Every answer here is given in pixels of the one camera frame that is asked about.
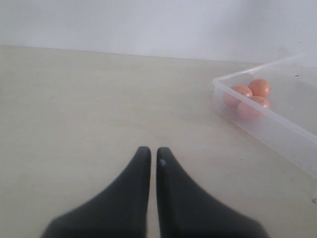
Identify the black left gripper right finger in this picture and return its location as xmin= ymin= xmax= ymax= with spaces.
xmin=156 ymin=147 xmax=268 ymax=238

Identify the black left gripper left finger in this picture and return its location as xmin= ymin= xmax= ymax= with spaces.
xmin=42 ymin=146 xmax=151 ymax=238

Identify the brown egg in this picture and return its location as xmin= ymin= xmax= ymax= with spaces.
xmin=248 ymin=78 xmax=271 ymax=98
xmin=237 ymin=96 xmax=270 ymax=119
xmin=224 ymin=85 xmax=253 ymax=107

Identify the clear plastic bin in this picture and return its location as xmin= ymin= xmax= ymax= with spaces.
xmin=212 ymin=54 xmax=317 ymax=178

